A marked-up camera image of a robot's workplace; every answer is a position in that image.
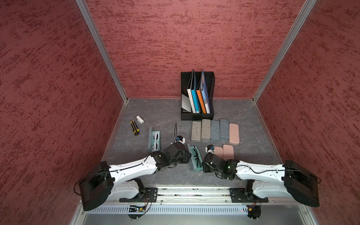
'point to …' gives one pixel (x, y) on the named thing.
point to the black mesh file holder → (210, 83)
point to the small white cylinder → (139, 119)
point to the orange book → (200, 98)
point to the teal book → (194, 94)
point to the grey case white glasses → (154, 140)
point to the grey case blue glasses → (224, 129)
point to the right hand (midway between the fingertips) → (202, 167)
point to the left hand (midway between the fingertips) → (189, 158)
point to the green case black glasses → (196, 158)
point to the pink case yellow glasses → (228, 152)
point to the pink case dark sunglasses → (219, 151)
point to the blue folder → (205, 93)
